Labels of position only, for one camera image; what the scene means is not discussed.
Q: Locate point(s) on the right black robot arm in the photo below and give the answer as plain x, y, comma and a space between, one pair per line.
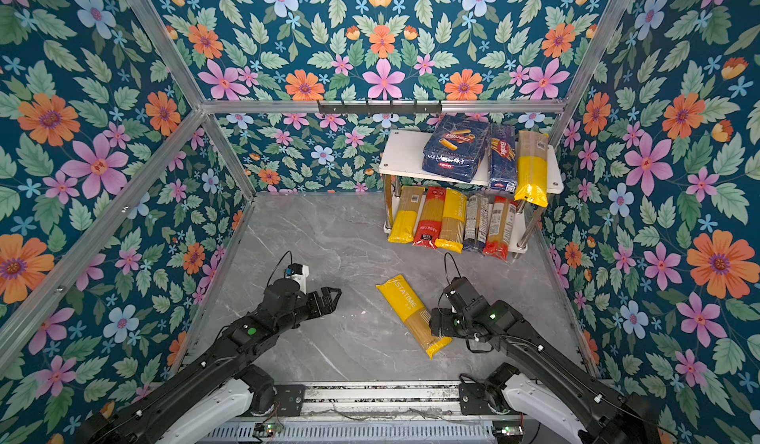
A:
536, 379

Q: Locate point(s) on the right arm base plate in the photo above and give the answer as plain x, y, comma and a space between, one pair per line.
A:
480, 398

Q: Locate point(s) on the narrow yellow spaghetti pack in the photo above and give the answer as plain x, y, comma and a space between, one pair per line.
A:
452, 231

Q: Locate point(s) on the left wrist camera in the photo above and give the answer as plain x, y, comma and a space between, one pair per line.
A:
298, 273

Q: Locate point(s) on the red spaghetti pack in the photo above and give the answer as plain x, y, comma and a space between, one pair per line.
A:
431, 218

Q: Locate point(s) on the black hook rail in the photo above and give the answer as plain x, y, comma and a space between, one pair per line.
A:
374, 107

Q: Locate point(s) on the white-label clear spaghetti pack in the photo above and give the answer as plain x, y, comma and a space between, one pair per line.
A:
476, 223

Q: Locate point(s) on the yellow Pastatime spaghetti pack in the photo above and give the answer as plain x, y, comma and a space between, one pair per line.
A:
413, 313

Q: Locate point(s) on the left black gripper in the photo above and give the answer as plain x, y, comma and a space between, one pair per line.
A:
329, 306

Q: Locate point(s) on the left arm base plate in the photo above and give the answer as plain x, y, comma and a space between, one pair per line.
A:
289, 400

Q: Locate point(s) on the wide yellow spaghetti pack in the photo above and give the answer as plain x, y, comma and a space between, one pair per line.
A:
406, 218

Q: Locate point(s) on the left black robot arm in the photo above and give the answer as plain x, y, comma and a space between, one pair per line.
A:
231, 357

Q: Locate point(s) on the blue Barilla spaghetti pack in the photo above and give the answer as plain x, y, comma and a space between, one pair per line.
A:
503, 160

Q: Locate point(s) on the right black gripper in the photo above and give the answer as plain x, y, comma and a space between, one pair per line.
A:
443, 320

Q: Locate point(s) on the red-yellow labelled spaghetti pack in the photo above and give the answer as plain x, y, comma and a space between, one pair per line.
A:
501, 226

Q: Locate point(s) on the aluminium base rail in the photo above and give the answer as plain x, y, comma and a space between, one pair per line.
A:
437, 399

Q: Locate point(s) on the yellow-ended spaghetti pack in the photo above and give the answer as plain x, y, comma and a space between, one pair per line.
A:
532, 168

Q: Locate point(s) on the blue Barilla pasta box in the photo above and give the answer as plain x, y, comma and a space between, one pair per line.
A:
456, 148

